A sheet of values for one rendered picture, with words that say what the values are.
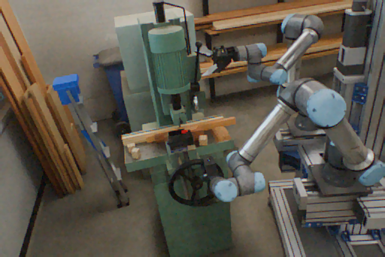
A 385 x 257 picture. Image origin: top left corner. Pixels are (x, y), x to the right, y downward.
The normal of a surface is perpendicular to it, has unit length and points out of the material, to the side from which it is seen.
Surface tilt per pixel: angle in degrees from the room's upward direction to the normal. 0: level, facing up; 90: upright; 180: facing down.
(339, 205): 90
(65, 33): 90
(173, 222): 90
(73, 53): 90
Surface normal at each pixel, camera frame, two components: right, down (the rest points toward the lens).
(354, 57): -0.01, 0.51
